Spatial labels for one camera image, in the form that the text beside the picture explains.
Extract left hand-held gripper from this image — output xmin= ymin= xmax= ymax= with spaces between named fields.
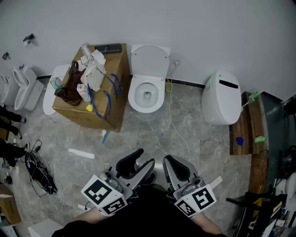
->
xmin=80 ymin=148 xmax=156 ymax=217

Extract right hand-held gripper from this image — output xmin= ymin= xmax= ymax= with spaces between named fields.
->
xmin=162 ymin=154 xmax=217 ymax=218

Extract person's right forearm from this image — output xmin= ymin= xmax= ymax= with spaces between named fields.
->
xmin=196 ymin=212 xmax=223 ymax=235

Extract person's left forearm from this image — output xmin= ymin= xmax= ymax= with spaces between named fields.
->
xmin=73 ymin=206 xmax=109 ymax=225

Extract white toilet bowl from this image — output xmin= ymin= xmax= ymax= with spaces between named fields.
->
xmin=128 ymin=44 xmax=171 ymax=114

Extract white smart toilet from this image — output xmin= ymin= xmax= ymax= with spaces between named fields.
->
xmin=201 ymin=70 xmax=242 ymax=126

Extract white toilet seat lid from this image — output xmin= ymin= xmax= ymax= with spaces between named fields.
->
xmin=42 ymin=64 xmax=71 ymax=116

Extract teal brush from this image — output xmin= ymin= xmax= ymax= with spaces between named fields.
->
xmin=101 ymin=130 xmax=111 ymax=145

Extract white paper strip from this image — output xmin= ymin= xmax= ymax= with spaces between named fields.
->
xmin=209 ymin=175 xmax=223 ymax=190
xmin=68 ymin=148 xmax=96 ymax=160

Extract person's black shirt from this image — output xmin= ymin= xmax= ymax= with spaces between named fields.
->
xmin=51 ymin=184 xmax=228 ymax=237

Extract wooden platform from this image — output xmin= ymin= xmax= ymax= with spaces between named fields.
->
xmin=228 ymin=91 xmax=269 ymax=156

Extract brown wooden board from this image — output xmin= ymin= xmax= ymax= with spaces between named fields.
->
xmin=248 ymin=150 xmax=269 ymax=195

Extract white plastic bottle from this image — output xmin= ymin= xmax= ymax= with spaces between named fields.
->
xmin=76 ymin=83 xmax=92 ymax=103

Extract black and yellow stand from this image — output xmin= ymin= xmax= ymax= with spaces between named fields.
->
xmin=226 ymin=191 xmax=290 ymax=237

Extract brown mesh bag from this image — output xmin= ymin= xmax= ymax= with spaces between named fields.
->
xmin=54 ymin=60 xmax=84 ymax=107

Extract large cardboard box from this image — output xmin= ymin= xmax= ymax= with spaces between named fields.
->
xmin=52 ymin=43 xmax=130 ymax=133

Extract white handbag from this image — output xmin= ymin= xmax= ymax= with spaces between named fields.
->
xmin=80 ymin=59 xmax=107 ymax=92

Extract white box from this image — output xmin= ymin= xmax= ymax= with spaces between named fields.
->
xmin=27 ymin=218 xmax=65 ymax=237

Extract teal and pink rings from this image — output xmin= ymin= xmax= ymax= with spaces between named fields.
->
xmin=49 ymin=76 xmax=64 ymax=90

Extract white plastic bag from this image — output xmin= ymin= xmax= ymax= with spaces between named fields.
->
xmin=90 ymin=49 xmax=107 ymax=65

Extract dark grey tray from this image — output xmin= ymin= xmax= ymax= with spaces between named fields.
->
xmin=94 ymin=43 xmax=123 ymax=55

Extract white plastic container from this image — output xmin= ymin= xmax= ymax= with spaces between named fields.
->
xmin=80 ymin=44 xmax=93 ymax=66

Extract small cardboard box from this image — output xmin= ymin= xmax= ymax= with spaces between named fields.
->
xmin=0 ymin=184 xmax=22 ymax=225

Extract white power cable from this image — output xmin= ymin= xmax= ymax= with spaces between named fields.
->
xmin=168 ymin=63 xmax=191 ymax=162

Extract blue shoulder strap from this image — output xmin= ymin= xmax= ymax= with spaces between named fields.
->
xmin=87 ymin=73 xmax=123 ymax=121

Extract black cable bundle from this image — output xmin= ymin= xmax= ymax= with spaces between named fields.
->
xmin=24 ymin=139 xmax=59 ymax=198

